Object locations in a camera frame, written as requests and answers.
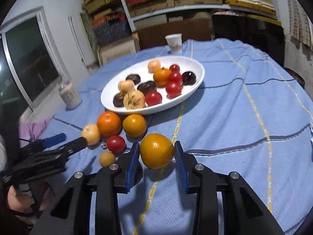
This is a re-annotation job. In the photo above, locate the large yellow pear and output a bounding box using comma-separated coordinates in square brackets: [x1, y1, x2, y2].
[123, 90, 145, 110]

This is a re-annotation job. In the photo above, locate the yellow orange persimmon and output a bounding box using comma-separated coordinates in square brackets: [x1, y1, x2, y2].
[122, 114, 147, 137]
[139, 134, 174, 169]

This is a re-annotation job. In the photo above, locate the white paper cup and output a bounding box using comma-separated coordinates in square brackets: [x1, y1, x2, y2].
[165, 33, 183, 54]

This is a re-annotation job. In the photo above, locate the small red tomato on plate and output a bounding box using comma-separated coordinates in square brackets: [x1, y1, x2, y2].
[169, 64, 180, 73]

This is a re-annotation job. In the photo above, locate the person's left hand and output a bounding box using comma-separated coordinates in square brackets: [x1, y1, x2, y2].
[7, 185, 52, 212]

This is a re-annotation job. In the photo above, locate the dark brown wooden board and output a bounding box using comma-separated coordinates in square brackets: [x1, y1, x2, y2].
[137, 18, 213, 50]

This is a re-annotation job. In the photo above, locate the blue checked tablecloth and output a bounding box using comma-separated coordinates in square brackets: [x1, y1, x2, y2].
[41, 39, 312, 234]

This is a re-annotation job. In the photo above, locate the orange mandarin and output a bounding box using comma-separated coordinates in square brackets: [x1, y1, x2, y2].
[153, 68, 172, 88]
[97, 111, 122, 137]

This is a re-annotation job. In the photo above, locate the dark purple plum on plate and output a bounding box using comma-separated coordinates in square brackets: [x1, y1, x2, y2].
[182, 71, 196, 85]

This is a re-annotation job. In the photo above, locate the pink cloth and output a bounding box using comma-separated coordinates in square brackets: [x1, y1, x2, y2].
[19, 117, 52, 147]

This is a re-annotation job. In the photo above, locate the dark brown mangosteen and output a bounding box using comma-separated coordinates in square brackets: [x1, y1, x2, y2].
[137, 81, 157, 96]
[113, 92, 126, 108]

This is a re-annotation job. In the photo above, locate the window with metal frame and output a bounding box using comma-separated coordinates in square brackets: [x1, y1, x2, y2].
[1, 7, 71, 110]

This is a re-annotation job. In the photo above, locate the white oval plate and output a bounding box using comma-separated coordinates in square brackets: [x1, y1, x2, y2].
[101, 56, 205, 115]

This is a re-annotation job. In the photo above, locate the dark brown fruit on plate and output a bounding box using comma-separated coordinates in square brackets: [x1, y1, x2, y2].
[126, 74, 141, 85]

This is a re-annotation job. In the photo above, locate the small yellow longan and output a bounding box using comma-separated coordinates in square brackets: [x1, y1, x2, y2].
[99, 151, 116, 168]

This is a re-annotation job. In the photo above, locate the pale orange pear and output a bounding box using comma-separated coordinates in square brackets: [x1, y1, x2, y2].
[81, 124, 101, 146]

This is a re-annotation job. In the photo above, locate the white drink can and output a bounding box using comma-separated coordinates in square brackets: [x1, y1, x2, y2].
[59, 81, 82, 110]

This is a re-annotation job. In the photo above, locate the pale peach on plate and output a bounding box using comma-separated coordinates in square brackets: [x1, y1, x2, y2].
[148, 60, 161, 73]

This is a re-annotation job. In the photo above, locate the cardboard box with frame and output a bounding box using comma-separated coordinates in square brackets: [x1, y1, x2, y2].
[97, 32, 140, 67]

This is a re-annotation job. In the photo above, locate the black cable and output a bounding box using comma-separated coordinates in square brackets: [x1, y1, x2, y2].
[9, 188, 49, 218]

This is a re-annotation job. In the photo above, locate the beige checked curtain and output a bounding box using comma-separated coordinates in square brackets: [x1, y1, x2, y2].
[287, 0, 312, 51]

